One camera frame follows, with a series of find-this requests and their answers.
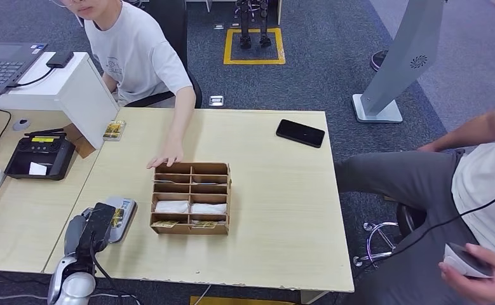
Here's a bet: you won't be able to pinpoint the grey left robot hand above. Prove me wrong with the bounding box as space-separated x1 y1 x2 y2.
64 214 89 257

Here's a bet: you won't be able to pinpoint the white handheld remote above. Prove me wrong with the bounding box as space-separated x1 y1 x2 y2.
442 243 494 279

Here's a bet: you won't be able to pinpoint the brown cardboard organizer box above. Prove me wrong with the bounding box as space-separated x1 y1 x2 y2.
149 162 232 236

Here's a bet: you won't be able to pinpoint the person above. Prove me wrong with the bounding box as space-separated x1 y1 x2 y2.
334 86 495 305
49 0 196 170

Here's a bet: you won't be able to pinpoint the white folded towel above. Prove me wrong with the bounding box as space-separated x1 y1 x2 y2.
190 203 227 215
154 200 190 214

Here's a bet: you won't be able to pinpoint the black stool seat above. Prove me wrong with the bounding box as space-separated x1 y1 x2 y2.
397 203 427 236

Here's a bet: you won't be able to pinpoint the white paper note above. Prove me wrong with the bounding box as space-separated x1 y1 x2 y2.
29 161 48 177

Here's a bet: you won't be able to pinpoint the black handheld controller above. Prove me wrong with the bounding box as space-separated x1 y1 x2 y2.
4 128 76 181

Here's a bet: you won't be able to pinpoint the brown cardboard piece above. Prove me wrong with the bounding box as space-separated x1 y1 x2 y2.
63 123 97 159

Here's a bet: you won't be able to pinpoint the black round base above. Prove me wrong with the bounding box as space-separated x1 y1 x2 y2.
370 49 389 72

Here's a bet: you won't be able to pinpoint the white desk riser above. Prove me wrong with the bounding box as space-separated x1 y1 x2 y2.
0 52 121 150

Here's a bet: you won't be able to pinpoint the grey kiosk stand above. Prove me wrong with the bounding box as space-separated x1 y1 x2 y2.
351 0 447 123

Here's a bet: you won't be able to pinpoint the chrome stool base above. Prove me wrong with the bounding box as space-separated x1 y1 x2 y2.
352 220 400 268

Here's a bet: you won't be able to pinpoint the black office chair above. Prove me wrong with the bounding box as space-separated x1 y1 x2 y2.
125 0 203 109

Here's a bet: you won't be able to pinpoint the black smartphone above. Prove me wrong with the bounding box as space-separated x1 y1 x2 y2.
275 119 326 149

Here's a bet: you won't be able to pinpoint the black rectangular dock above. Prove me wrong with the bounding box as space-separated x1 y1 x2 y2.
46 51 75 69

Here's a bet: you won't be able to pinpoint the black robot legs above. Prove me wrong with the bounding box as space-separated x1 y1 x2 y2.
235 0 273 49

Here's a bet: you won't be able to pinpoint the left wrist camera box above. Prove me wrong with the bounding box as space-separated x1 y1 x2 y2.
76 203 117 254

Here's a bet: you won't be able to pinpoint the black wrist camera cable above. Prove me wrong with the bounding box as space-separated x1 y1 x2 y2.
89 246 142 305

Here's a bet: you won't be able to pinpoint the thin black remote cable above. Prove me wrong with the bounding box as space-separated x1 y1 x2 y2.
352 187 495 280

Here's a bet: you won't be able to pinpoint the grey floor cable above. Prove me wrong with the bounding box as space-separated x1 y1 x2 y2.
0 288 50 301

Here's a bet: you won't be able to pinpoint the white floor cable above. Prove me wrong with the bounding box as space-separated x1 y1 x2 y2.
192 285 212 305

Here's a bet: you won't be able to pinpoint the black dock cable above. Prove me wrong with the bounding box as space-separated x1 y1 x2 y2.
6 68 55 89

